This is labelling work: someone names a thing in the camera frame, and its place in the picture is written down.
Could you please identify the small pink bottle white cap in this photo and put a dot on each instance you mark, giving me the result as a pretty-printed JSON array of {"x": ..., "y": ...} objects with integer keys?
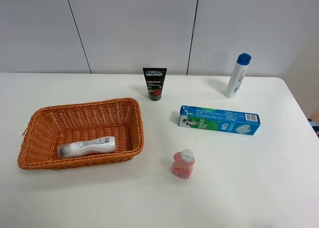
[{"x": 182, "y": 166}]

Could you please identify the white bottle with blue cap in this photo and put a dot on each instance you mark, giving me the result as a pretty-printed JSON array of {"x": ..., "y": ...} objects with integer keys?
[{"x": 237, "y": 75}]

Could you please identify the blue object at table edge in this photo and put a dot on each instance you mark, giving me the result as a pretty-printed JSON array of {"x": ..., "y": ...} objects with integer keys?
[{"x": 314, "y": 126}]

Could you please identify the orange wicker basket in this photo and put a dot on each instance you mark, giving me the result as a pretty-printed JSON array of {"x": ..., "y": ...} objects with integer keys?
[{"x": 50, "y": 127}]

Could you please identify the blue green toothpaste box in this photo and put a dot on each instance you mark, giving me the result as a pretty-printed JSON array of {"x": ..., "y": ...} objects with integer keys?
[{"x": 218, "y": 120}]

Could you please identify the black L'Oreal face wash tube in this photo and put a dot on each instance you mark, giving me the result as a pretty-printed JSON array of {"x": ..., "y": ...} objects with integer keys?
[{"x": 154, "y": 78}]

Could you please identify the white bottle with clear cap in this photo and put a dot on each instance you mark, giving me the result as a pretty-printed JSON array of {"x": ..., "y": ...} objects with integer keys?
[{"x": 102, "y": 145}]

